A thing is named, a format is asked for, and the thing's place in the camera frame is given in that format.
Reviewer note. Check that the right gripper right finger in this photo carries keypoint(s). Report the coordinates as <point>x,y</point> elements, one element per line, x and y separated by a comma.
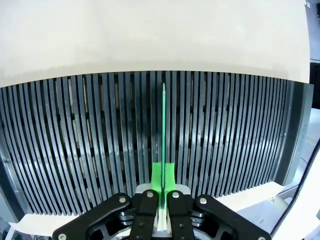
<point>180,212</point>

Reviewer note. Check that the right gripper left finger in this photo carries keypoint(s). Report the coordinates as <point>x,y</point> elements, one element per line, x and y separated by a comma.
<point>147,212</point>

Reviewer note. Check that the green perforated circuit board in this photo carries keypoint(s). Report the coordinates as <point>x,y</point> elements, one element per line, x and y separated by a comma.
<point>163,125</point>

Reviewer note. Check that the black slotted board rack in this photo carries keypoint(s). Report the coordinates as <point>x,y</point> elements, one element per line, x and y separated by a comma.
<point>100,137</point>

